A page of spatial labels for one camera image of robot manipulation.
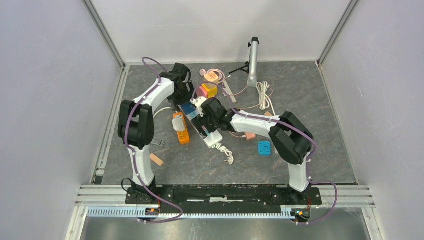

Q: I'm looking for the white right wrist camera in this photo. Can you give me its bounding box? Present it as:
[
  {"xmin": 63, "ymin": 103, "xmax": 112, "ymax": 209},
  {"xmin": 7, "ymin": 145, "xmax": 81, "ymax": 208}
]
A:
[{"xmin": 190, "ymin": 96, "xmax": 208, "ymax": 117}]

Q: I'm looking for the pink coiled cable with plug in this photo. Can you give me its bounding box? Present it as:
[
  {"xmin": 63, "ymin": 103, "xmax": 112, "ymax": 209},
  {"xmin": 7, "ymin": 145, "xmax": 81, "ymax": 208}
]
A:
[{"xmin": 199, "ymin": 68, "xmax": 229, "ymax": 84}]

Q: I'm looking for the beige patterned cube socket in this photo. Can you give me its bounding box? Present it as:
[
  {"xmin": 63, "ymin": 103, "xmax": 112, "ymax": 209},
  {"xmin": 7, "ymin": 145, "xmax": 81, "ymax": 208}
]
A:
[{"xmin": 203, "ymin": 71, "xmax": 220, "ymax": 84}]

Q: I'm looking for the yellow cube adapter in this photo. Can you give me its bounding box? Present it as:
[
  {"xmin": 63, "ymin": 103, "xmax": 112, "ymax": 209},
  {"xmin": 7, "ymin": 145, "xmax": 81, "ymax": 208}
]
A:
[{"xmin": 201, "ymin": 83, "xmax": 218, "ymax": 99}]

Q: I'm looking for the white plug adapter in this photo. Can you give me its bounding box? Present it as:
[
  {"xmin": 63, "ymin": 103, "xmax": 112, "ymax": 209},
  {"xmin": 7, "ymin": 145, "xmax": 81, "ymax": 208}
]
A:
[{"xmin": 172, "ymin": 115, "xmax": 186, "ymax": 132}]

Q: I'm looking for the small salmon charger plug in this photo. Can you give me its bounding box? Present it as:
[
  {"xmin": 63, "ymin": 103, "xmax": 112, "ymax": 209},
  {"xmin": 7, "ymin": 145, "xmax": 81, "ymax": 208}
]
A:
[{"xmin": 244, "ymin": 132, "xmax": 256, "ymax": 141}]

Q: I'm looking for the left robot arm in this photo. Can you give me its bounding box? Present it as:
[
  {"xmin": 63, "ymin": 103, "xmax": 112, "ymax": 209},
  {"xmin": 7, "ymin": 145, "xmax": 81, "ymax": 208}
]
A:
[{"xmin": 118, "ymin": 63, "xmax": 194, "ymax": 204}]

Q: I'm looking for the dark blue cube socket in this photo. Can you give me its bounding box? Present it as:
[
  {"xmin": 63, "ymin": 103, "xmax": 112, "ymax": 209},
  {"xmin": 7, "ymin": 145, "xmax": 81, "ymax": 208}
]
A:
[{"xmin": 180, "ymin": 102, "xmax": 196, "ymax": 115}]

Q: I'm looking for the white strip cord plug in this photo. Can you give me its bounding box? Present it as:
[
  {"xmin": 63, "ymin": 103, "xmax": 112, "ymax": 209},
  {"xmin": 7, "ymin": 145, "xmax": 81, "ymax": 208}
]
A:
[{"xmin": 213, "ymin": 142, "xmax": 234, "ymax": 165}]

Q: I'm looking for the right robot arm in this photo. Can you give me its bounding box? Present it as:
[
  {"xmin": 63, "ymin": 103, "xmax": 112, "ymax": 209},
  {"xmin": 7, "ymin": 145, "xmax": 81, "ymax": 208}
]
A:
[{"xmin": 190, "ymin": 97, "xmax": 316, "ymax": 204}]

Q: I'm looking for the orange power strip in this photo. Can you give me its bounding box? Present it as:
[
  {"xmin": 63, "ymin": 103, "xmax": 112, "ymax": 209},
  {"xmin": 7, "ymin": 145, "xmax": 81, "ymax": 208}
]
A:
[{"xmin": 173, "ymin": 112, "xmax": 191, "ymax": 145}]

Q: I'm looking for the silver microphone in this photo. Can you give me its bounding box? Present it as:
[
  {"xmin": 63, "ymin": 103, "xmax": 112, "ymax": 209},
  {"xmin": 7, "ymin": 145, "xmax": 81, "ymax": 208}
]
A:
[{"xmin": 247, "ymin": 36, "xmax": 259, "ymax": 87}]

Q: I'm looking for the pink cube adapter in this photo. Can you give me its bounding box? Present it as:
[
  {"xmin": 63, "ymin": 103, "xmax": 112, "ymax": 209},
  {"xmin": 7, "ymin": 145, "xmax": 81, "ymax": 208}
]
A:
[{"xmin": 196, "ymin": 86, "xmax": 208, "ymax": 99}]

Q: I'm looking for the white long power strip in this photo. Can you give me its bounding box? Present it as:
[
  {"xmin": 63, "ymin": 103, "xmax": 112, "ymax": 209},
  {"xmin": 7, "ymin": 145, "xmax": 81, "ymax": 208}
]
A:
[{"xmin": 179, "ymin": 105, "xmax": 223, "ymax": 148}]

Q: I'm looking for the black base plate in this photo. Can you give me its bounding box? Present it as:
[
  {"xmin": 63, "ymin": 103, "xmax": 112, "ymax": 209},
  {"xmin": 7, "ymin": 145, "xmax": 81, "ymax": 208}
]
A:
[{"xmin": 125, "ymin": 184, "xmax": 323, "ymax": 214}]

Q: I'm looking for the light blue cube socket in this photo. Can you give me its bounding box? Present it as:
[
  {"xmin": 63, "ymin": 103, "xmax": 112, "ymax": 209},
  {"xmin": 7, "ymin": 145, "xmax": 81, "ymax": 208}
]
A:
[{"xmin": 257, "ymin": 141, "xmax": 272, "ymax": 156}]

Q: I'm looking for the tan wooden block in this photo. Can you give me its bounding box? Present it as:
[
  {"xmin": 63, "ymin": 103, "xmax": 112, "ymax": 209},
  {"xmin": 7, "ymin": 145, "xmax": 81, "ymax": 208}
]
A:
[{"xmin": 149, "ymin": 153, "xmax": 164, "ymax": 167}]

